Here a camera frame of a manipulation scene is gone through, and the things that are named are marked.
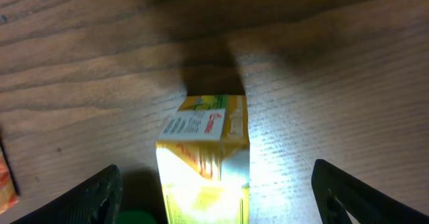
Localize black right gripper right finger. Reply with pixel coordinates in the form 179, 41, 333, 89
311, 159, 428, 224

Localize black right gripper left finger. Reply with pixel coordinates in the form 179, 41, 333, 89
12, 164, 123, 224

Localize green lid jar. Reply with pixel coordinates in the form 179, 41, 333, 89
116, 210, 157, 224

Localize orange snack packet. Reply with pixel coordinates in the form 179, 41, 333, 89
0, 141, 19, 214

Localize green tea carton box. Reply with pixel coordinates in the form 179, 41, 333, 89
156, 95, 250, 224

